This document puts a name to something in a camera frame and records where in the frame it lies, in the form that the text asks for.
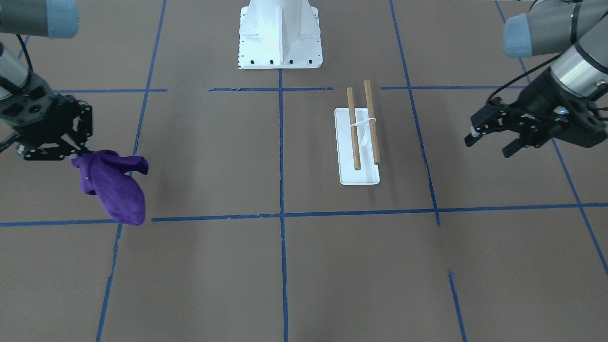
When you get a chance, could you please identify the purple cloth towel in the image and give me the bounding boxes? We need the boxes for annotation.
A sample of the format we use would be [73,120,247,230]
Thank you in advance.
[70,150,149,226]

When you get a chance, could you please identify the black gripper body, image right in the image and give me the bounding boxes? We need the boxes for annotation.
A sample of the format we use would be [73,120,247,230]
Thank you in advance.
[509,69,607,145]

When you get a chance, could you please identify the black cable, image right arm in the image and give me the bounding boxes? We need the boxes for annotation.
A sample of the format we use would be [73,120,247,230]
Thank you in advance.
[485,56,563,114]

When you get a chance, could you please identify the black cable, image left arm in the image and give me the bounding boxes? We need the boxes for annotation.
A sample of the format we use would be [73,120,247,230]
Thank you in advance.
[14,33,35,74]

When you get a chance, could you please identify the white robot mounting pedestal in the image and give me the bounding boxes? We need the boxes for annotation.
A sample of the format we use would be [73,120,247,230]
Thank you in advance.
[237,0,323,69]

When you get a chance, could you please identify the black cable, image arm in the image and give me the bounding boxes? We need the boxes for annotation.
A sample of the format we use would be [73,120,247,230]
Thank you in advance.
[485,56,563,114]
[14,33,35,74]

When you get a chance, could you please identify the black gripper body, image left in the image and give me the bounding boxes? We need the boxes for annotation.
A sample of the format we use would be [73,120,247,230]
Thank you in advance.
[1,85,76,152]

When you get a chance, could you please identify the wooden rack rod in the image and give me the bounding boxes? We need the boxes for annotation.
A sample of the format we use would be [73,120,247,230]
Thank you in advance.
[363,79,381,165]
[347,87,362,171]

